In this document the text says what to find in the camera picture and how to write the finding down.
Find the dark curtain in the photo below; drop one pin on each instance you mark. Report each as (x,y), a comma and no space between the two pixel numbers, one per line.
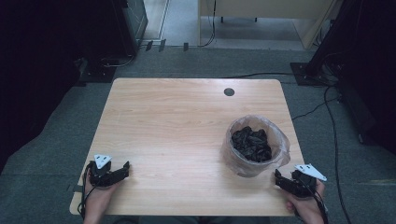
(370,62)
(37,62)

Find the person's dark lap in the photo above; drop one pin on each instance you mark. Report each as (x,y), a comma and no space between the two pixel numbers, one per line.
(193,220)

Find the bin with clear plastic liner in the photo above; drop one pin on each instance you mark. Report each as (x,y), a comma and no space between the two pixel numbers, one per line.
(281,146)

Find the person's right hand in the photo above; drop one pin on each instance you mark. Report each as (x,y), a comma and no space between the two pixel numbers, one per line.
(306,207)

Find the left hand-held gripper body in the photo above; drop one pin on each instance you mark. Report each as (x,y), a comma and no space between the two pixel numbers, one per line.
(102,178)

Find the beige wooden furniture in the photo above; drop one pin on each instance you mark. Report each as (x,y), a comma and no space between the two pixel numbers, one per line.
(264,7)

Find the black stand base plate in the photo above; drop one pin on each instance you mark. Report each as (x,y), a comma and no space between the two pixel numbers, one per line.
(98,74)
(306,76)

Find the black cabinet with glass side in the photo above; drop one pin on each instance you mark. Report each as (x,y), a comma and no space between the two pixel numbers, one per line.
(135,21)

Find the round black table grommet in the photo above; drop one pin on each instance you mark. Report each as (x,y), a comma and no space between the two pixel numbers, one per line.
(229,91)

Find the person's left hand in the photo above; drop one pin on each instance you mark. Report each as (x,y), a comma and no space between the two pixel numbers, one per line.
(99,199)

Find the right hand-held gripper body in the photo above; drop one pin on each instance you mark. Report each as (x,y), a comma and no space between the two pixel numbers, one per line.
(302,185)

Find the pile of black scraps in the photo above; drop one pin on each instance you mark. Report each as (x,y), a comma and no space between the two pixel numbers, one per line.
(251,144)

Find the small dark floor bracket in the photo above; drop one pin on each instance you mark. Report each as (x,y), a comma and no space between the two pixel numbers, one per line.
(162,45)
(186,47)
(149,45)

